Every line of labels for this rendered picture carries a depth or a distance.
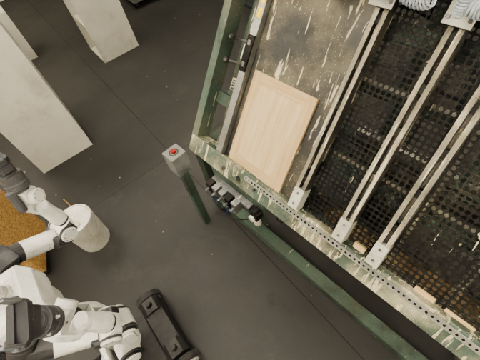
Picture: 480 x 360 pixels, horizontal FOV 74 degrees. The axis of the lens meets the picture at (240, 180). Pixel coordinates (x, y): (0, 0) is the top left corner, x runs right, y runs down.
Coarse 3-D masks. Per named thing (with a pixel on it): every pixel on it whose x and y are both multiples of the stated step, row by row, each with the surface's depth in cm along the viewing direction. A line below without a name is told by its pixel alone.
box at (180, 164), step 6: (174, 144) 214; (168, 150) 212; (180, 150) 210; (168, 156) 208; (174, 156) 207; (180, 156) 208; (186, 156) 212; (168, 162) 214; (174, 162) 207; (180, 162) 211; (186, 162) 215; (174, 168) 211; (180, 168) 214; (186, 168) 218; (180, 174) 217
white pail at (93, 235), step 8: (64, 200) 263; (72, 208) 269; (80, 208) 267; (88, 208) 265; (72, 216) 263; (80, 216) 262; (88, 216) 261; (96, 216) 275; (80, 224) 257; (88, 224) 257; (96, 224) 269; (80, 232) 254; (88, 232) 261; (96, 232) 269; (104, 232) 280; (80, 240) 261; (88, 240) 266; (96, 240) 273; (104, 240) 281; (88, 248) 274; (96, 248) 279
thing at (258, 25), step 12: (264, 12) 168; (252, 24) 173; (252, 48) 176; (252, 60) 181; (240, 72) 184; (240, 84) 186; (240, 96) 190; (228, 108) 196; (228, 120) 197; (228, 132) 200
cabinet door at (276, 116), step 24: (264, 96) 179; (288, 96) 168; (312, 96) 160; (240, 120) 193; (264, 120) 182; (288, 120) 171; (240, 144) 197; (264, 144) 184; (288, 144) 173; (264, 168) 187; (288, 168) 176
